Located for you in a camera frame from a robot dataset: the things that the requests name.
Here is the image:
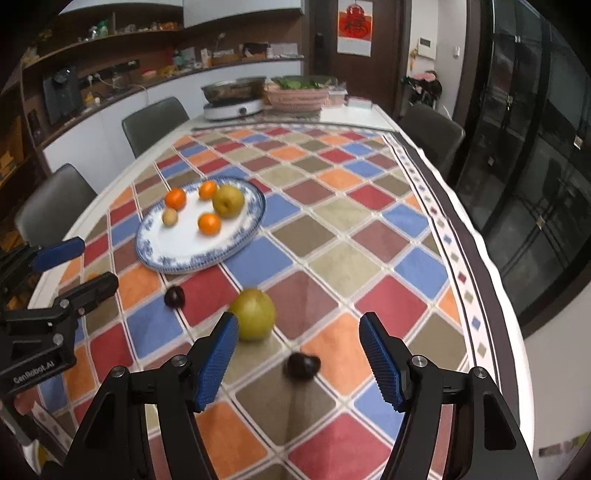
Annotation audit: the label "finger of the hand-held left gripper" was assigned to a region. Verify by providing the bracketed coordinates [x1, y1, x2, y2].
[0, 237, 86, 302]
[0, 271, 120, 326]

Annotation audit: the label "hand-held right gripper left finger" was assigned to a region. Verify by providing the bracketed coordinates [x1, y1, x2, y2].
[64, 311, 241, 480]

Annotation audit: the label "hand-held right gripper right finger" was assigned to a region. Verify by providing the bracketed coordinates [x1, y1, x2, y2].
[359, 312, 539, 480]

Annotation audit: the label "green pear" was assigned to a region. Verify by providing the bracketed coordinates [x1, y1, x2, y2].
[229, 288, 277, 343]

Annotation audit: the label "blue rimmed white plate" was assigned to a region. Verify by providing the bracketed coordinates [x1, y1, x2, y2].
[135, 176, 267, 275]

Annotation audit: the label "yellow pear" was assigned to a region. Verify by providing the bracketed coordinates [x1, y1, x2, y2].
[212, 184, 247, 219]

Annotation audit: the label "grey dining chair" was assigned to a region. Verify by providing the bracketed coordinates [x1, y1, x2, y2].
[14, 163, 98, 248]
[400, 103, 466, 182]
[122, 96, 190, 158]

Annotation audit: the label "colourful checkered tablecloth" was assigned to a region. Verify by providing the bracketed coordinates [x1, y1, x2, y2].
[37, 124, 505, 480]

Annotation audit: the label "wooden shelf unit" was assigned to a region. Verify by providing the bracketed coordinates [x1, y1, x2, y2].
[0, 51, 47, 250]

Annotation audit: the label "white counter cabinet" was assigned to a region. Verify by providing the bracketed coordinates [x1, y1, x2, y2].
[41, 56, 306, 172]

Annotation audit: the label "dark countertop appliance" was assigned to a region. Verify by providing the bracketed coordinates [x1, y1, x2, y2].
[42, 65, 83, 126]

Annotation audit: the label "white induction cooker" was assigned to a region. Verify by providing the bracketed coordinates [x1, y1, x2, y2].
[203, 99, 264, 122]

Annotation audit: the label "steel pot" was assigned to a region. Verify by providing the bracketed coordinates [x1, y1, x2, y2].
[200, 76, 267, 103]

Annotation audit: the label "black framed glass sliding door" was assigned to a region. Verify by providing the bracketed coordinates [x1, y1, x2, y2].
[462, 0, 588, 334]

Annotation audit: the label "pink woven basket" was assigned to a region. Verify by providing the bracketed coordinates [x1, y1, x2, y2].
[264, 85, 331, 113]

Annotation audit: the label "baby stroller with doll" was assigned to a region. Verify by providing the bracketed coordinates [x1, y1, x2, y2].
[401, 69, 443, 110]

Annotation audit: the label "dark wooden door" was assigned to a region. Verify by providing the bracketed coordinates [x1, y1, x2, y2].
[308, 0, 407, 116]

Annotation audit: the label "leafy greens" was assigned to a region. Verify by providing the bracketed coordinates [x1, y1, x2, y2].
[272, 76, 334, 91]

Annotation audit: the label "white upper cabinet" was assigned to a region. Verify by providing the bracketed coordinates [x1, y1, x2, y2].
[55, 0, 306, 17]

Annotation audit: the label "red and white wall poster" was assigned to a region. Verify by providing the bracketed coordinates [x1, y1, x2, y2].
[337, 0, 373, 57]

